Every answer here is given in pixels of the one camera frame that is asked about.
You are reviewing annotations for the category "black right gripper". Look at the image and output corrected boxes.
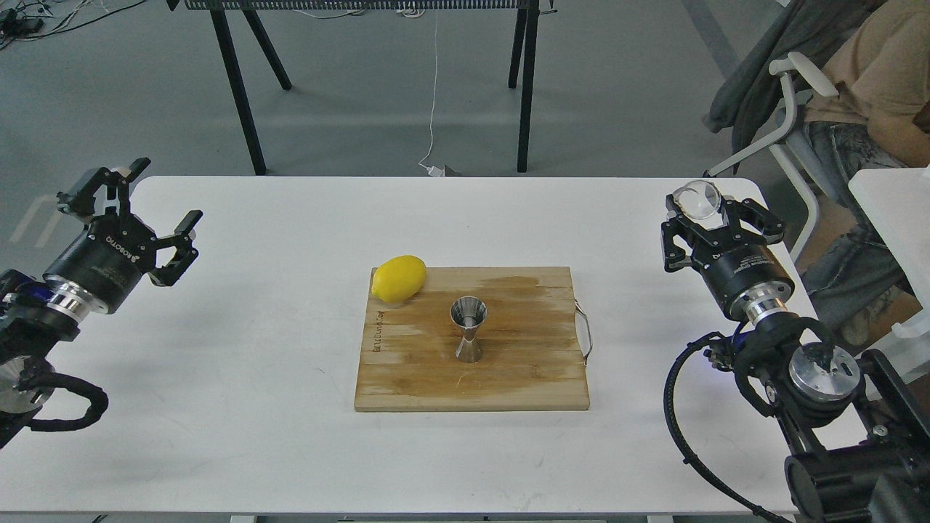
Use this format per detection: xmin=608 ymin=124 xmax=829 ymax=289
xmin=660 ymin=193 xmax=795 ymax=323

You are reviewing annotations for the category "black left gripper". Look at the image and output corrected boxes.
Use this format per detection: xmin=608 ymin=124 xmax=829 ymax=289
xmin=43 ymin=158 xmax=203 ymax=314

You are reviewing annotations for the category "small clear glass cup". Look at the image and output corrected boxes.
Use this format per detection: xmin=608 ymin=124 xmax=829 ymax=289
xmin=672 ymin=179 xmax=724 ymax=229

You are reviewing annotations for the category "steel double jigger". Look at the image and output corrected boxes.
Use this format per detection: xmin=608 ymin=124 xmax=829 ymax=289
xmin=450 ymin=296 xmax=488 ymax=363

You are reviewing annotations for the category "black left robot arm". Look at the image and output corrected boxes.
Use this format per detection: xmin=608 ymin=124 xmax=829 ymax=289
xmin=1 ymin=158 xmax=203 ymax=445

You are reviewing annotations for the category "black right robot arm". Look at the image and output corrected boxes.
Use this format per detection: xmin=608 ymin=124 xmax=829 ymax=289
xmin=661 ymin=192 xmax=928 ymax=522

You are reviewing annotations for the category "white office chair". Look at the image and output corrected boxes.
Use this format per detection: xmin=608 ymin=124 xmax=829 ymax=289
xmin=705 ymin=51 xmax=930 ymax=364

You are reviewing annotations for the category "person in tan shirt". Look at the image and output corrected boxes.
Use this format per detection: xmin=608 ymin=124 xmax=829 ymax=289
xmin=801 ymin=1 xmax=929 ymax=347

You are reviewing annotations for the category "wooden cutting board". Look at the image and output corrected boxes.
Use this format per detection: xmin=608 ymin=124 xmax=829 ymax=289
xmin=353 ymin=266 xmax=590 ymax=413

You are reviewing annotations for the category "yellow lemon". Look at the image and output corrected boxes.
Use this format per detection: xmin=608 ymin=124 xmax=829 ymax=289
xmin=370 ymin=255 xmax=427 ymax=304

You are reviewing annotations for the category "black metal table frame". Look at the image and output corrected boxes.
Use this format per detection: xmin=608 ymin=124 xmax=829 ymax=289
xmin=166 ymin=0 xmax=559 ymax=177

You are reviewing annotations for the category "white hanging cable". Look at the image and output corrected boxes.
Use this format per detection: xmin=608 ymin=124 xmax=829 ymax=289
xmin=418 ymin=9 xmax=448 ymax=177

